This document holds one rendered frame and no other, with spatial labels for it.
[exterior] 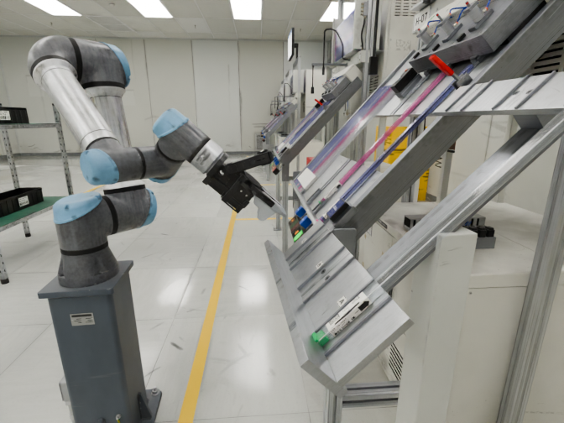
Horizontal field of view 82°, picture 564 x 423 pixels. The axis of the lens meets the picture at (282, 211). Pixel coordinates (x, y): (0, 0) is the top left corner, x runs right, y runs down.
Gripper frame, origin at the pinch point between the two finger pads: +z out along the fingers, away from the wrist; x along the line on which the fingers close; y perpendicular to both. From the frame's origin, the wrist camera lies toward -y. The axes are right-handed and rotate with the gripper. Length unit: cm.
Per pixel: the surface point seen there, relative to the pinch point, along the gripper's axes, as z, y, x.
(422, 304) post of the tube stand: 19.4, -8.2, 33.0
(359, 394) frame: 42.9, 20.7, 13.6
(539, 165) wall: 159, -129, -152
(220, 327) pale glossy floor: 32, 74, -62
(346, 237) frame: 10.3, -6.6, 14.3
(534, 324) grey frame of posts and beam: 62, -21, 14
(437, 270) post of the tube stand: 14.9, -13.7, 35.2
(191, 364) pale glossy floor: 25, 80, -37
